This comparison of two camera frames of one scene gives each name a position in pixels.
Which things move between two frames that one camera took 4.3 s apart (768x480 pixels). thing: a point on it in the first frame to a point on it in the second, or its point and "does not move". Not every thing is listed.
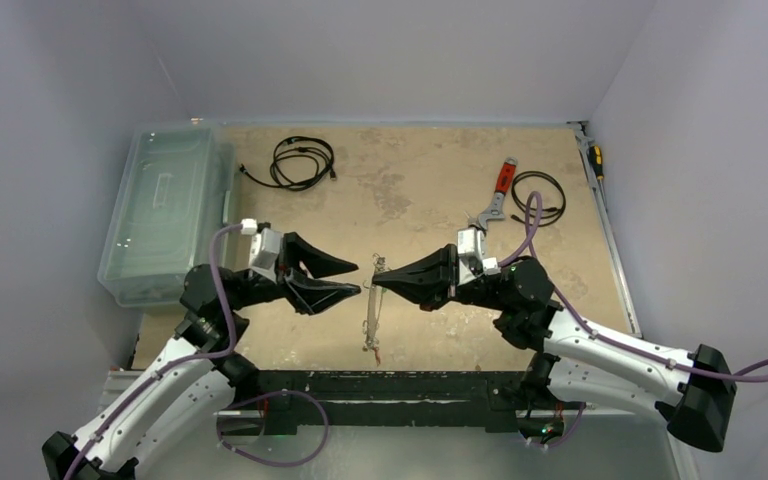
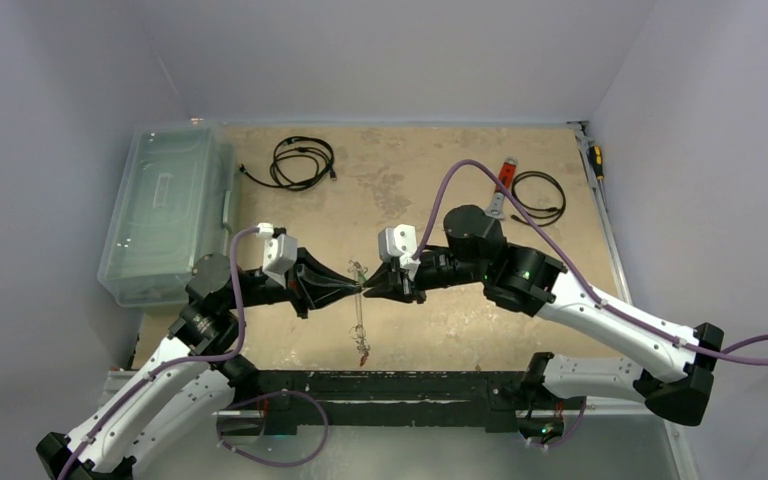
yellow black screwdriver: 596,160 does not move
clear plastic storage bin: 175,193 does not move
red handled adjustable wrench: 502,188 does not move
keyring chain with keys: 376,298 to 357,332
